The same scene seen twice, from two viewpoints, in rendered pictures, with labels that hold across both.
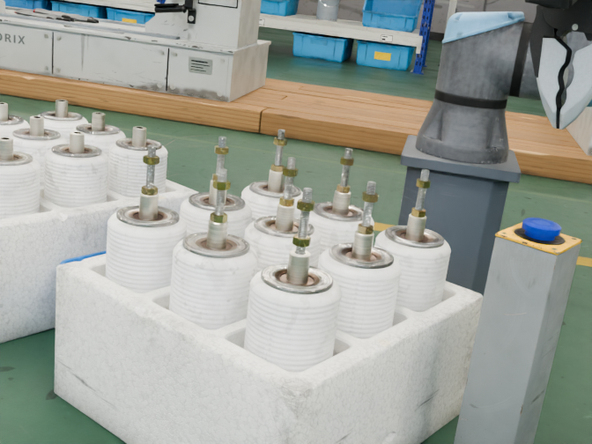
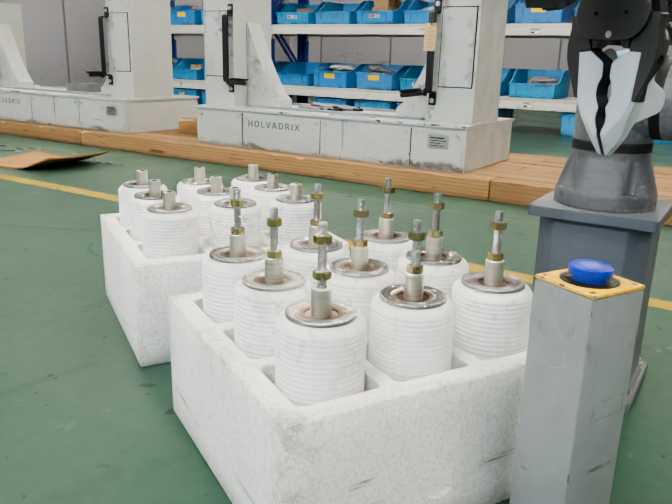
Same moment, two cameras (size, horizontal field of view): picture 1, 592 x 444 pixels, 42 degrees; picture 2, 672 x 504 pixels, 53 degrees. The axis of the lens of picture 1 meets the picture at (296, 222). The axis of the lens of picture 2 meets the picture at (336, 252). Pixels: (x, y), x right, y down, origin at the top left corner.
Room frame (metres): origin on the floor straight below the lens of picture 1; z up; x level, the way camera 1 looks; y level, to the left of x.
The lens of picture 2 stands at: (0.16, -0.27, 0.51)
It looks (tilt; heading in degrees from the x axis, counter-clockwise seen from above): 16 degrees down; 23
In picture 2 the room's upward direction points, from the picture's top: 2 degrees clockwise
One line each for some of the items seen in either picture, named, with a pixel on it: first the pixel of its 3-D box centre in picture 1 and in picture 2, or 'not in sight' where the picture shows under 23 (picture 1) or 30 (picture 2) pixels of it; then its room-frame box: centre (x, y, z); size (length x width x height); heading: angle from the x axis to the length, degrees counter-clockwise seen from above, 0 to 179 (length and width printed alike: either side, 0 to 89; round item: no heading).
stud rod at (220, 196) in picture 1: (219, 202); (274, 239); (0.82, 0.09, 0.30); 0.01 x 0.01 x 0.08
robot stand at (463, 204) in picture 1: (445, 237); (590, 292); (1.27, -0.26, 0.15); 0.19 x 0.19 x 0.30; 81
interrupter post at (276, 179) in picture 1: (276, 181); (386, 228); (1.08, 0.04, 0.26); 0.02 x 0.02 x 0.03
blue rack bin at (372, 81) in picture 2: not in sight; (386, 77); (5.96, 1.72, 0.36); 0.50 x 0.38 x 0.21; 171
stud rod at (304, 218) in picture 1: (303, 224); (322, 258); (0.75, -0.01, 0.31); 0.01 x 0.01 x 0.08
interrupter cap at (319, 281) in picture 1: (297, 278); (321, 313); (0.75, -0.01, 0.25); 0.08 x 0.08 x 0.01
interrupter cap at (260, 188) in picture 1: (275, 189); (385, 236); (1.08, 0.04, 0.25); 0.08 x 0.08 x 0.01
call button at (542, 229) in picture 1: (540, 231); (590, 274); (0.80, -0.26, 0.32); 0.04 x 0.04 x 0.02
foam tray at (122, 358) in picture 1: (270, 344); (354, 382); (0.91, 0.01, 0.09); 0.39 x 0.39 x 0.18; 52
